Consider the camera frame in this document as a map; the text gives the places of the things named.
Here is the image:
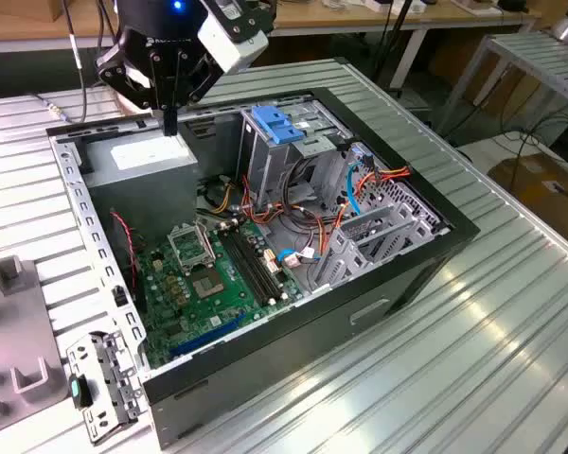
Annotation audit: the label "grey parts rack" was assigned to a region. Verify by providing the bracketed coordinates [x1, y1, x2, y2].
[0, 254, 70, 439]

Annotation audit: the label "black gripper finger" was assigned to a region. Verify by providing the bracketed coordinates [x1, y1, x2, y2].
[97, 44, 172, 136]
[170, 49, 219, 137]

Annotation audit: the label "blue expansion slot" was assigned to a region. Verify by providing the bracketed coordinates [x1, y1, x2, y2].
[169, 311, 247, 359]

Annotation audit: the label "silver socket cover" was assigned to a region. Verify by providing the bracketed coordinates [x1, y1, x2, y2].
[166, 220, 217, 274]

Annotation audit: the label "red black twisted wire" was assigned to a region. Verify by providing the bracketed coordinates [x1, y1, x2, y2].
[109, 210, 138, 289]

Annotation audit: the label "blue data wire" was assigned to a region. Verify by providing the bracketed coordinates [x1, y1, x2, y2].
[277, 159, 368, 266]

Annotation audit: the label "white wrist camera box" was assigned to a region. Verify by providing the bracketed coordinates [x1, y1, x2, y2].
[196, 0, 271, 76]

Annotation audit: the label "black RAM slot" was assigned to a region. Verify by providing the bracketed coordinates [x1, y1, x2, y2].
[219, 225, 272, 307]
[229, 220, 286, 302]

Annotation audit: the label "black latch teal button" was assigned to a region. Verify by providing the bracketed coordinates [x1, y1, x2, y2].
[68, 372, 96, 410]

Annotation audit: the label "thin black hanging cable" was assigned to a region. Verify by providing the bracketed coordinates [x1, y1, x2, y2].
[94, 0, 122, 48]

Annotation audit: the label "brown cardboard box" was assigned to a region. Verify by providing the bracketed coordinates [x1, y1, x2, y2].
[487, 150, 568, 237]

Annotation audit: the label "CPU socket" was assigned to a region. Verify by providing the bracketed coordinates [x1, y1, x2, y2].
[190, 266, 228, 301]

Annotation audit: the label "blue plastic drive bracket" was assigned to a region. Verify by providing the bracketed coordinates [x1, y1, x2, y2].
[252, 104, 308, 147]

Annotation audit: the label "grey optical drive cage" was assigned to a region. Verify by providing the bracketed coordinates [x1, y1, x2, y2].
[239, 96, 354, 209]

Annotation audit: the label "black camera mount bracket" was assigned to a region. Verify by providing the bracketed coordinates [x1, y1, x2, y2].
[239, 0, 278, 37]

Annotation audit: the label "grey power supply unit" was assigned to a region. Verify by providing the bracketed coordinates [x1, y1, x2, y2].
[81, 127, 200, 247]

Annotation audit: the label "black cable metal plug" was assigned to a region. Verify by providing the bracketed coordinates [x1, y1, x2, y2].
[30, 0, 89, 125]

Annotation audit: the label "white plug wire bundle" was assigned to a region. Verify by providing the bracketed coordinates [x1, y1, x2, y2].
[283, 248, 321, 270]

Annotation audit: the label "metal slat side table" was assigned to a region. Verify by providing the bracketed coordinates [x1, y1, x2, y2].
[437, 30, 568, 138]

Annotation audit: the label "orange red power wire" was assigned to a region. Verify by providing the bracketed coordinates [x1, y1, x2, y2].
[240, 163, 414, 260]

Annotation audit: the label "silver slot retainer bracket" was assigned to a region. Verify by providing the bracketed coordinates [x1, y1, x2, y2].
[64, 329, 143, 446]

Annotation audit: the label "yellow black power wires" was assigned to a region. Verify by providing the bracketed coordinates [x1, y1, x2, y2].
[196, 174, 242, 217]

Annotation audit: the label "black open PC case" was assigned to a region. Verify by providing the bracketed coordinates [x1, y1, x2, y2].
[44, 86, 482, 451]

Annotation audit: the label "green motherboard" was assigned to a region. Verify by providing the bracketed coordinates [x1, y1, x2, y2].
[134, 218, 309, 371]

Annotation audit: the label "black wire bundle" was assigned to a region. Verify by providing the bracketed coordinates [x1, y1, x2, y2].
[283, 158, 335, 228]

